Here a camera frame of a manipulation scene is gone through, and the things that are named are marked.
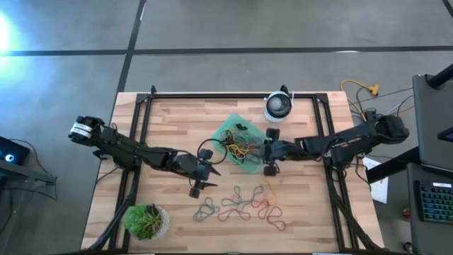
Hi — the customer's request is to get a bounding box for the black aluminium table frame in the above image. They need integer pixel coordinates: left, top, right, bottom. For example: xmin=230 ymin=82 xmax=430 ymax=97
xmin=86 ymin=84 xmax=382 ymax=253

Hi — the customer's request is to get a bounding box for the white paper sheet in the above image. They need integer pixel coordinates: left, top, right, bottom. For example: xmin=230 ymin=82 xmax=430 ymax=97
xmin=362 ymin=157 xmax=389 ymax=205

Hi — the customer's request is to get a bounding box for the yellow rubber band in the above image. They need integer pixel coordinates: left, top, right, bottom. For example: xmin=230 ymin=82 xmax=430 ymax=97
xmin=263 ymin=181 xmax=279 ymax=206
xmin=228 ymin=141 xmax=251 ymax=159

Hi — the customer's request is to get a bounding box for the black camera cable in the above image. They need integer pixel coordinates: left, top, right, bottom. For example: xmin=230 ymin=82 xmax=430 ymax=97
xmin=197 ymin=138 xmax=227 ymax=166

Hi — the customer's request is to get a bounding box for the red rubber band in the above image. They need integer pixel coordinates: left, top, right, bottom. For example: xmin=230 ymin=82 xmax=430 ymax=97
xmin=217 ymin=208 xmax=252 ymax=222
xmin=265 ymin=205 xmax=287 ymax=232
xmin=251 ymin=198 xmax=272 ymax=220

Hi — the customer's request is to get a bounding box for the grey rounded panel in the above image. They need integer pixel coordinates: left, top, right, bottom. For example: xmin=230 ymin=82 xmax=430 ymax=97
xmin=412 ymin=74 xmax=453 ymax=171

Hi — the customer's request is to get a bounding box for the backlit black keyboard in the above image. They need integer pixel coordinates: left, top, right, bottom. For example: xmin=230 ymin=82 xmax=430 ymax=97
xmin=419 ymin=181 xmax=453 ymax=224

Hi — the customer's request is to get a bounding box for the black device with blue light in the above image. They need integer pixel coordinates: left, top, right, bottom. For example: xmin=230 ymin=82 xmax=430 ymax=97
xmin=0 ymin=136 xmax=31 ymax=166

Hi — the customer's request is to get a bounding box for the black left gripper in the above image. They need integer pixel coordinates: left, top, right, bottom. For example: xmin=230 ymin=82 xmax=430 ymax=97
xmin=178 ymin=148 xmax=222 ymax=199

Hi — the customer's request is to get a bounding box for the white cylindrical cup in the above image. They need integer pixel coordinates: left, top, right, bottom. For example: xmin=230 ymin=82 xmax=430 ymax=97
xmin=263 ymin=90 xmax=295 ymax=123

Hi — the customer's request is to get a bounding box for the yellow power cable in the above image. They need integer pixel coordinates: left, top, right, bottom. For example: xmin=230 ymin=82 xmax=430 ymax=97
xmin=340 ymin=79 xmax=380 ymax=127

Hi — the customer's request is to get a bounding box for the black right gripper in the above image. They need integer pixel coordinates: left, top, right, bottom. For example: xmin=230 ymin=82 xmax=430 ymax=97
xmin=263 ymin=127 xmax=297 ymax=177

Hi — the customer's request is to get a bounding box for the green plant in white pot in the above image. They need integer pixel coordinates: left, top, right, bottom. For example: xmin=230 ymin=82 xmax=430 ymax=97
xmin=122 ymin=203 xmax=171 ymax=242

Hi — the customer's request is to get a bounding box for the teal translucent plastic bin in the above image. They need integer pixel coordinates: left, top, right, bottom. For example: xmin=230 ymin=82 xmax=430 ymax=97
xmin=211 ymin=113 xmax=270 ymax=174

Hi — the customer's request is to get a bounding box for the black desk beam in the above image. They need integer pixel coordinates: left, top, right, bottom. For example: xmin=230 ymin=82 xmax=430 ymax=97
xmin=366 ymin=147 xmax=422 ymax=183

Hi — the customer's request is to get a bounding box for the grey cable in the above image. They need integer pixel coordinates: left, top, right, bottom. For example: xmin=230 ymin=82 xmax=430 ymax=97
xmin=348 ymin=86 xmax=415 ymax=107

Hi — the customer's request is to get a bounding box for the black pole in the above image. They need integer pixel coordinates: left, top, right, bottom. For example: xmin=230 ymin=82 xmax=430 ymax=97
xmin=426 ymin=63 xmax=453 ymax=89

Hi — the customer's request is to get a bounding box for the grey desk surface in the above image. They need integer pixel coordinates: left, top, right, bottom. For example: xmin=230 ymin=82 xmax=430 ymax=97
xmin=406 ymin=162 xmax=453 ymax=255

